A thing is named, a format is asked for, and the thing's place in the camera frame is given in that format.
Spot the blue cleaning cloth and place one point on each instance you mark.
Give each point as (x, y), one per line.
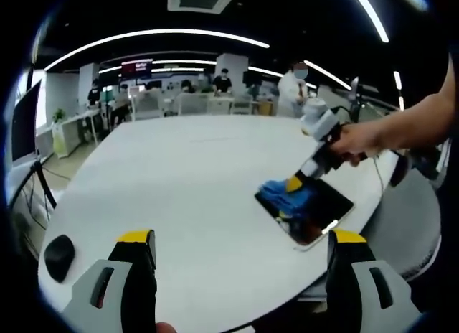
(276, 193)

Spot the black tablet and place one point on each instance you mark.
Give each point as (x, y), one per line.
(330, 204)

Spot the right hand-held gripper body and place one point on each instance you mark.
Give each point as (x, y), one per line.
(322, 126)

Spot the person's left hand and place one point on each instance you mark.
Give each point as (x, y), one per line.
(165, 328)

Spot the green potted plant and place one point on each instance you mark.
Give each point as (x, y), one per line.
(59, 116)

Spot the grey mesh office chair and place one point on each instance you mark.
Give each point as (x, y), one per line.
(405, 218)

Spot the long curved ceiling light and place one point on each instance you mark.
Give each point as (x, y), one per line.
(157, 33)

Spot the red wall screen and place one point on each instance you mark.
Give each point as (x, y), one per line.
(136, 69)

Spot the black monitor stand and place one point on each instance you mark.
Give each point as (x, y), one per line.
(39, 182)

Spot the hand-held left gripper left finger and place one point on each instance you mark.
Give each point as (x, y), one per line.
(118, 290)

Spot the black computer mouse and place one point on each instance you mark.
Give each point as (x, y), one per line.
(59, 257)

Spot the white office chair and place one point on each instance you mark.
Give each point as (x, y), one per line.
(147, 106)
(242, 105)
(193, 104)

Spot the black computer monitor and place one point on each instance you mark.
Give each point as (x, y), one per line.
(26, 121)

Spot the person's right hand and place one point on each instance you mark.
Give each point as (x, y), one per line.
(358, 139)

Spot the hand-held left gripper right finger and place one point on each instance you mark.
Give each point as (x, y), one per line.
(362, 293)

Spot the white side desk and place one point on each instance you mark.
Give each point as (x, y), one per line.
(71, 132)

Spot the straight ceiling light strip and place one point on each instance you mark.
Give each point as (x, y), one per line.
(371, 15)

